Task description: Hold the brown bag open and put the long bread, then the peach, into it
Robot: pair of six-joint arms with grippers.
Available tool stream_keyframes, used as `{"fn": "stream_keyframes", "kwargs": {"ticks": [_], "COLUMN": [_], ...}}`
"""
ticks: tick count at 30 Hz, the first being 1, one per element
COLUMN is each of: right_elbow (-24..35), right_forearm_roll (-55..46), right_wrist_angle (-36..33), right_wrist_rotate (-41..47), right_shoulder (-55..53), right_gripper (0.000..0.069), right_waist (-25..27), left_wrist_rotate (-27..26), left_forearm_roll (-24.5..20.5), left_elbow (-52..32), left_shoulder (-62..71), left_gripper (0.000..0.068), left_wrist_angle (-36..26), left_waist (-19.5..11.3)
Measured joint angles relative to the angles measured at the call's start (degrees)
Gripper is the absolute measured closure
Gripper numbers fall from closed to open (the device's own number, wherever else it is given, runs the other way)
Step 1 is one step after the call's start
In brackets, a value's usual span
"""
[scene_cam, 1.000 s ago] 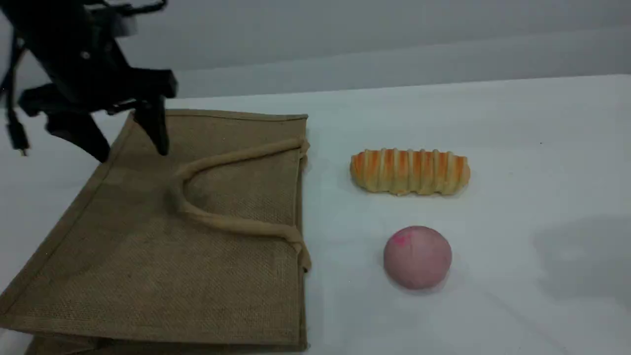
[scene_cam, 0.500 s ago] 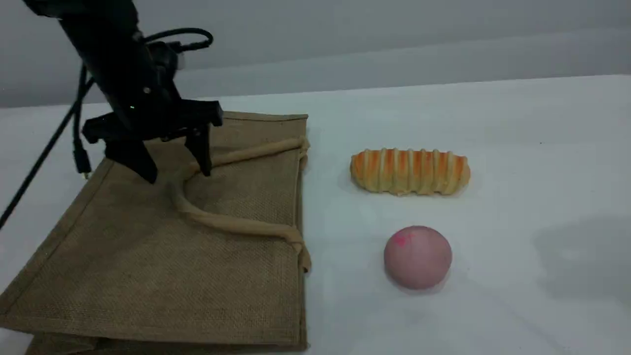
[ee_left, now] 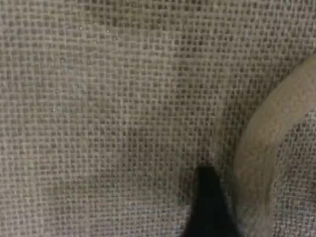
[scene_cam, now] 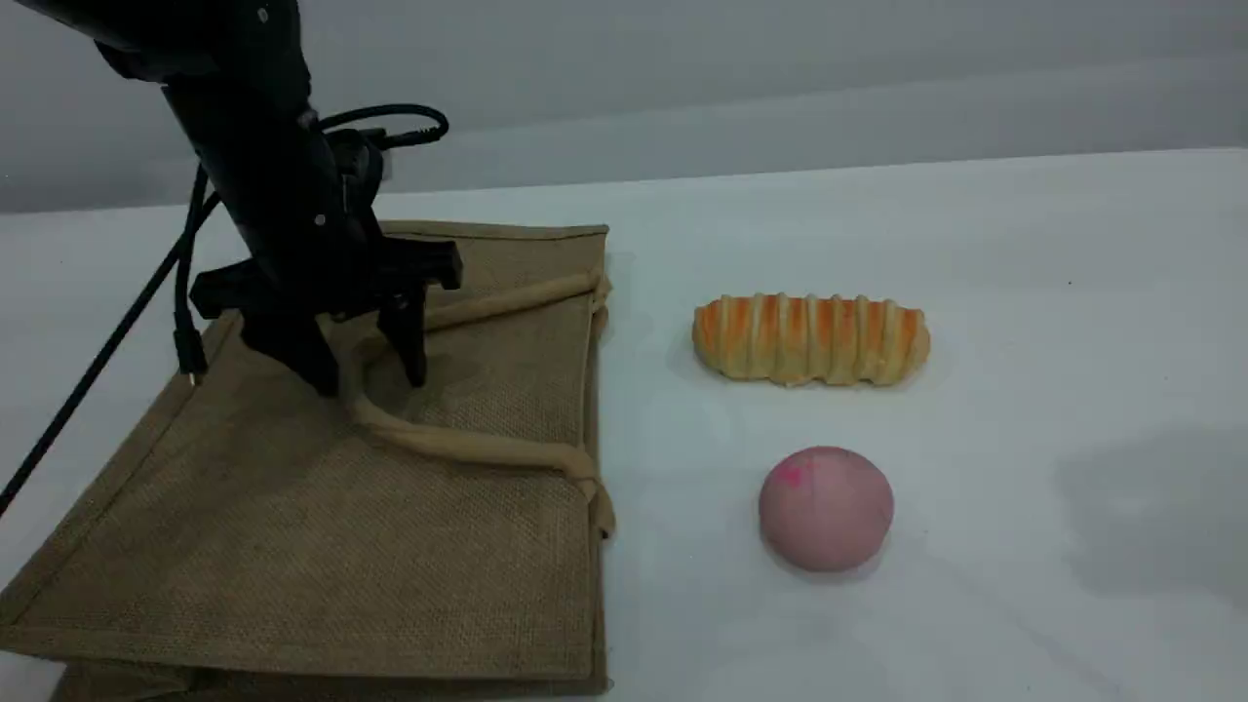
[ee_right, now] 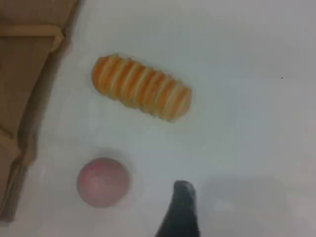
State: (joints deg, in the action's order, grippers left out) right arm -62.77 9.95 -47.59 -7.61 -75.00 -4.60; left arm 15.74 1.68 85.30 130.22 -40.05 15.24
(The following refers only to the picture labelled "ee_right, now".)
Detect brown burlap tote bag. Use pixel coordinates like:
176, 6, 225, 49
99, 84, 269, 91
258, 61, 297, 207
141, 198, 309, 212
0, 0, 82, 223

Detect pink peach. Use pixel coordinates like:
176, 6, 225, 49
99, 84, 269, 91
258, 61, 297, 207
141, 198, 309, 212
76, 157, 131, 208

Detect long striped bread loaf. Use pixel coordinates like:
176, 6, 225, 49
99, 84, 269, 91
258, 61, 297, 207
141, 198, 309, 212
91, 53, 193, 123

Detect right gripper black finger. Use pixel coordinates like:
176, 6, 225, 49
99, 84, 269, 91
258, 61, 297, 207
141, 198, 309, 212
153, 180, 201, 237

